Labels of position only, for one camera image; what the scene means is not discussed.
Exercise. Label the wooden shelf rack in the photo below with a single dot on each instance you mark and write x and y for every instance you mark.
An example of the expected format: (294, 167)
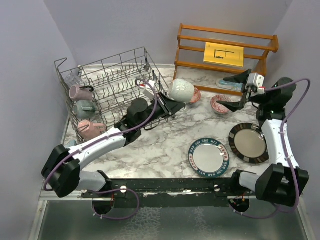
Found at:
(196, 44)

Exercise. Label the grey-green ceramic mug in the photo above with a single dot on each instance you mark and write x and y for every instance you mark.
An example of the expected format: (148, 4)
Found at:
(84, 109)

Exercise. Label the purple glass mug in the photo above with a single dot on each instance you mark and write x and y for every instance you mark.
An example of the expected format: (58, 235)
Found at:
(81, 92)

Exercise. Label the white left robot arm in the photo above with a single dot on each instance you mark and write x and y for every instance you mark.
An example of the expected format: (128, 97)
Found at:
(64, 170)

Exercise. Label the pink mug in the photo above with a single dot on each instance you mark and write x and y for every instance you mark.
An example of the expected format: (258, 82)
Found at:
(89, 130)

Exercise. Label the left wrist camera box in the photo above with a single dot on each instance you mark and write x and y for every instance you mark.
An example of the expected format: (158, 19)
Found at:
(148, 90)

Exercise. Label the white speckled mug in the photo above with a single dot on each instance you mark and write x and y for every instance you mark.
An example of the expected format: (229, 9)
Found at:
(181, 90)

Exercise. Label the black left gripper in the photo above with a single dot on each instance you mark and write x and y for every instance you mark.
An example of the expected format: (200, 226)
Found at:
(169, 107)

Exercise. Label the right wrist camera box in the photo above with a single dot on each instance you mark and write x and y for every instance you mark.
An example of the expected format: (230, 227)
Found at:
(255, 83)

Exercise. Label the yellow book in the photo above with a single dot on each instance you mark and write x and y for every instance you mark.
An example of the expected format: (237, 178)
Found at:
(223, 54)

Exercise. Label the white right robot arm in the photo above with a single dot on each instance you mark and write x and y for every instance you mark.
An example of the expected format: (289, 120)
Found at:
(283, 182)

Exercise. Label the grey wire dish rack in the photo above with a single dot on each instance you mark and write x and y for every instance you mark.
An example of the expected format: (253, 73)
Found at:
(113, 79)

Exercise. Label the dark rimmed beige plate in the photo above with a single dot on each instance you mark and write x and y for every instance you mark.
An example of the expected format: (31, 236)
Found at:
(248, 143)

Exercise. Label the clear octagonal glass tumbler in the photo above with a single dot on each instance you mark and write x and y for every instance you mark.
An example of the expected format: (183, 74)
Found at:
(73, 79)

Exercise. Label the green rimmed white plate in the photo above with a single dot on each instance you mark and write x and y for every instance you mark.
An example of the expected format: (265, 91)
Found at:
(208, 157)

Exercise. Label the red patterned bowl far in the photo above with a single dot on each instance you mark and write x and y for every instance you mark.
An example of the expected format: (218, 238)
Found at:
(217, 107)

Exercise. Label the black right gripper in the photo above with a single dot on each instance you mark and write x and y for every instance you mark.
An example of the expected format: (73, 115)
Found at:
(233, 106)

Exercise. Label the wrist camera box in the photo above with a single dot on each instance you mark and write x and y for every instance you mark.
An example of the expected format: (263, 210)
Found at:
(148, 90)
(255, 83)

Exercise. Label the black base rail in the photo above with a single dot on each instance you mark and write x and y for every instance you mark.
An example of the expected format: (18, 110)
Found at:
(180, 192)

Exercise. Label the red patterned bowl near mug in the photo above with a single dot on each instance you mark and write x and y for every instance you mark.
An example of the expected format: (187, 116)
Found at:
(196, 96)

